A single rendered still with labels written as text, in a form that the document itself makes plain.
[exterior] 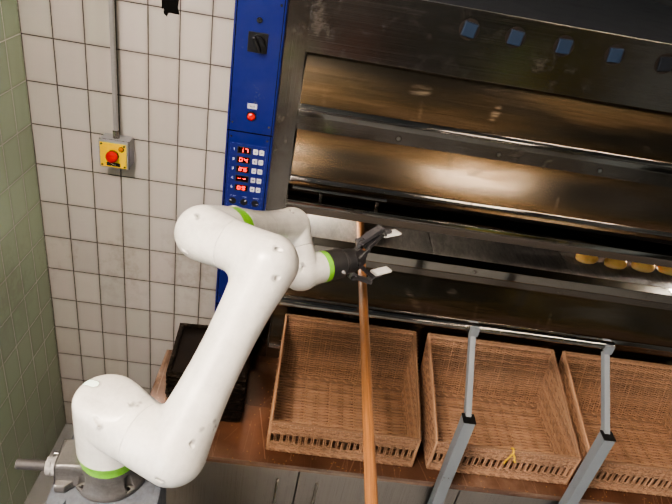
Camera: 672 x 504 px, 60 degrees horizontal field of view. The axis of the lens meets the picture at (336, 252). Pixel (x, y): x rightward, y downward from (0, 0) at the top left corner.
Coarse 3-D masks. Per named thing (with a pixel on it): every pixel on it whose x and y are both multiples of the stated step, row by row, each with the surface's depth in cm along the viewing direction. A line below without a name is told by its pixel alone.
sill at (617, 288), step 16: (320, 240) 229; (336, 240) 231; (368, 256) 228; (384, 256) 228; (400, 256) 228; (416, 256) 230; (432, 256) 232; (448, 256) 235; (464, 272) 232; (480, 272) 232; (496, 272) 231; (512, 272) 232; (528, 272) 234; (544, 272) 236; (576, 288) 235; (592, 288) 235; (608, 288) 235; (624, 288) 235; (640, 288) 238; (656, 288) 240
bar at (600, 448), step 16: (288, 304) 194; (304, 304) 194; (320, 304) 195; (336, 304) 196; (400, 320) 197; (416, 320) 197; (432, 320) 198; (448, 320) 199; (512, 336) 201; (528, 336) 200; (544, 336) 201; (560, 336) 201; (608, 352) 202; (608, 368) 202; (608, 384) 200; (464, 400) 196; (608, 400) 199; (464, 416) 193; (608, 416) 198; (464, 432) 193; (608, 432) 196; (464, 448) 197; (592, 448) 200; (608, 448) 196; (448, 464) 201; (592, 464) 200; (448, 480) 206; (576, 480) 208; (432, 496) 213; (576, 496) 209
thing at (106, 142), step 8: (104, 136) 199; (112, 136) 200; (120, 136) 202; (128, 136) 203; (104, 144) 197; (112, 144) 197; (120, 144) 198; (128, 144) 198; (104, 152) 199; (120, 152) 199; (128, 152) 200; (104, 160) 200; (120, 160) 200; (128, 160) 201; (120, 168) 202; (128, 168) 203
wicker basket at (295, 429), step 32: (288, 320) 240; (320, 320) 240; (288, 352) 244; (320, 352) 244; (352, 352) 245; (384, 352) 245; (416, 352) 236; (288, 384) 242; (320, 384) 245; (352, 384) 248; (384, 384) 250; (416, 384) 226; (288, 416) 228; (320, 416) 231; (352, 416) 233; (384, 416) 236; (416, 416) 220; (288, 448) 214; (320, 448) 213; (352, 448) 220; (384, 448) 213; (416, 448) 212
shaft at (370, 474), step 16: (368, 320) 187; (368, 336) 180; (368, 352) 173; (368, 368) 167; (368, 384) 162; (368, 400) 157; (368, 416) 152; (368, 432) 148; (368, 448) 143; (368, 464) 139; (368, 480) 136; (368, 496) 132
